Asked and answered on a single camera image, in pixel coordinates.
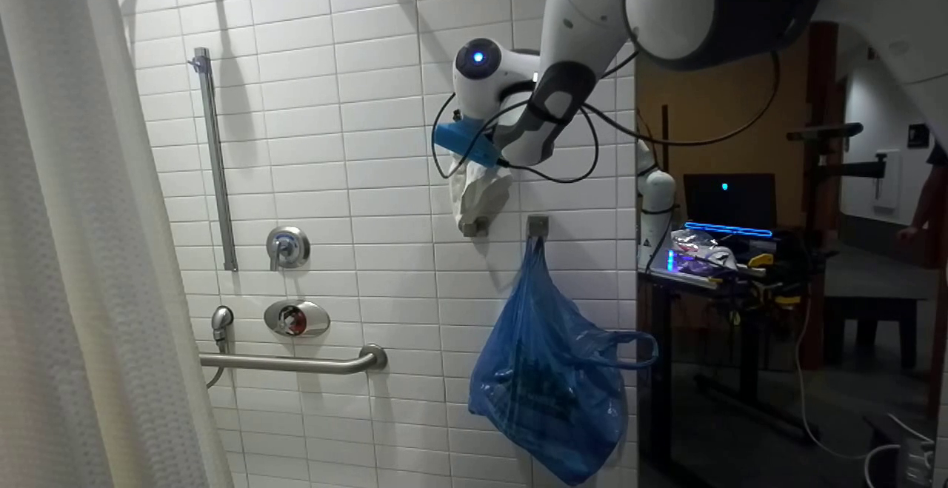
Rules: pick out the white cloth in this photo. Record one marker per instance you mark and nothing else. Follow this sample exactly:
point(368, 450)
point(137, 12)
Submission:
point(480, 190)

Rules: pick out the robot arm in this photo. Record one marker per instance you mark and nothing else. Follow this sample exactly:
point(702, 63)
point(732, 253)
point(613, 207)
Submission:
point(585, 21)

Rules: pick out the person's forearm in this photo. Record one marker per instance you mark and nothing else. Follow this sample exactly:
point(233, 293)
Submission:
point(932, 199)

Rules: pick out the blue plastic bag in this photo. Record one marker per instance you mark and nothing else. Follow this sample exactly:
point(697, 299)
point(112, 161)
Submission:
point(548, 384)

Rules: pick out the oval chrome shower control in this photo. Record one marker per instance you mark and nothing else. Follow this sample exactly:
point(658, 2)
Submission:
point(296, 318)

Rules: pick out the short chrome grab bar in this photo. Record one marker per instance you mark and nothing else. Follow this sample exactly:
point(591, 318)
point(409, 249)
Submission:
point(296, 363)

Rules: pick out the clear plastic bag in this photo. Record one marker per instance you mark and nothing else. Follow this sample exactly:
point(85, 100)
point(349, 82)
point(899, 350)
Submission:
point(700, 255)

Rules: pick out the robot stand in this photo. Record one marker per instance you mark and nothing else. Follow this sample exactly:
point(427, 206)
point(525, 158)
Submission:
point(663, 369)

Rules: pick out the black laptop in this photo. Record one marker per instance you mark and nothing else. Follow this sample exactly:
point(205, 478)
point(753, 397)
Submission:
point(729, 199)

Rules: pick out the long chrome grab bar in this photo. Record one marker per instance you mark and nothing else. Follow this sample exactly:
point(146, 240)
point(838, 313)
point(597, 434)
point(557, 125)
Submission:
point(216, 162)

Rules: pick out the yellow clamp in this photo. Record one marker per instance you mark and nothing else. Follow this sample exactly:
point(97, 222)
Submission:
point(760, 259)

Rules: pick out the black stand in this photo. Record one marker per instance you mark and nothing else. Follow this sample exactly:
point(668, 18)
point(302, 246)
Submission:
point(826, 131)

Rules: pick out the dark wooden bench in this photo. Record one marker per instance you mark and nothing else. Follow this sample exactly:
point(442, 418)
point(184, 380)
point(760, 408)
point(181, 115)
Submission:
point(870, 309)

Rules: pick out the white shower curtain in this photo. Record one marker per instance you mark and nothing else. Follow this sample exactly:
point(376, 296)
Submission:
point(67, 251)

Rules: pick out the white power strip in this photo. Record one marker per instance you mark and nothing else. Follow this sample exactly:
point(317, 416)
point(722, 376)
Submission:
point(917, 462)

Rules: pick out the metal wall hook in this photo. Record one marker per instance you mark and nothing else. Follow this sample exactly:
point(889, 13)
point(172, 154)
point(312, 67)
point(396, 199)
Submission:
point(474, 229)
point(538, 224)

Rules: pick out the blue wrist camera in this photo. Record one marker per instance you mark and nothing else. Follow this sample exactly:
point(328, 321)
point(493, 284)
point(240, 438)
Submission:
point(463, 140)

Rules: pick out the white wall dispenser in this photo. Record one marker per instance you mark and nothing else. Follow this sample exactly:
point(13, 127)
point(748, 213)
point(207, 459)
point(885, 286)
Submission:
point(887, 177)

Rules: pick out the black wall sign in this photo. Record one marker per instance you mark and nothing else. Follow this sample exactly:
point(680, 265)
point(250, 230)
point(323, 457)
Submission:
point(918, 135)

